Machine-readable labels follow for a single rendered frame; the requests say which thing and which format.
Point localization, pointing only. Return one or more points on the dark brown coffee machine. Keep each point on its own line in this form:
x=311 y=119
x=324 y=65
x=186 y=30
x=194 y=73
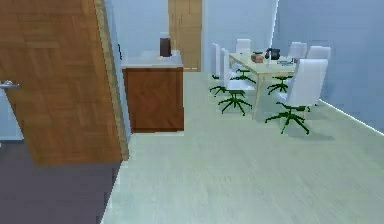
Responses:
x=165 y=46

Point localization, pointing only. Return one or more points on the brown wooden room door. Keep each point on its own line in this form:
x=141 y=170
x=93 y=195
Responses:
x=63 y=76

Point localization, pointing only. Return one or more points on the black kettle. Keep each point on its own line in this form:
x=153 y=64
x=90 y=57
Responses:
x=273 y=53

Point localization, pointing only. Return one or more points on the brown cabinet with white top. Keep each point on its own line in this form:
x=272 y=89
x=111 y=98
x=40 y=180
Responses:
x=153 y=96

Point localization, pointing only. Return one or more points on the white chair with green base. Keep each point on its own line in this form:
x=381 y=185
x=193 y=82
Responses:
x=243 y=53
x=318 y=53
x=293 y=53
x=216 y=63
x=233 y=86
x=301 y=90

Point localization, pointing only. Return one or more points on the light wooden room door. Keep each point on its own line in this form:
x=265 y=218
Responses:
x=186 y=33

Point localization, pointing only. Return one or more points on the blue flat object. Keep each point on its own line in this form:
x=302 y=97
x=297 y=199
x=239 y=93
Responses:
x=285 y=62

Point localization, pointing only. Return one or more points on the brown bread loaf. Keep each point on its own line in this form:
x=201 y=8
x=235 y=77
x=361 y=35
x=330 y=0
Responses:
x=257 y=58

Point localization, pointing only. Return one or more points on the pale wooden dining table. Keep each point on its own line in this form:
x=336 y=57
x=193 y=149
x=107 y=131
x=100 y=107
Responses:
x=263 y=68

